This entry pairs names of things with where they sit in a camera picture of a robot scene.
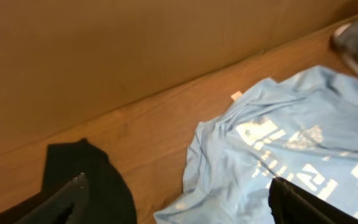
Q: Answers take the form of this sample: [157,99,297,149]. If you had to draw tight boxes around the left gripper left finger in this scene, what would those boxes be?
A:
[16,173,89,224]

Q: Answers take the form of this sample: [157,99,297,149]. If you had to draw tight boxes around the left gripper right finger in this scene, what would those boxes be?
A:
[268,177,358,224]

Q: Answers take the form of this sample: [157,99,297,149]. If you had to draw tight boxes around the light blue printed t-shirt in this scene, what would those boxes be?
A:
[154,66,358,223]

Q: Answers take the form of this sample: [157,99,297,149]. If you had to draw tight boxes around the black t-shirt on left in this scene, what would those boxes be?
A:
[0,139,137,224]

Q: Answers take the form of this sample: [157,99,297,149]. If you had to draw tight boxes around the beige folded garment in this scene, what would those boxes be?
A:
[333,23,358,85]

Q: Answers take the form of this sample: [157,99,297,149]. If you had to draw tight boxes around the grey folded garment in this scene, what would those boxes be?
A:
[331,18,358,78]

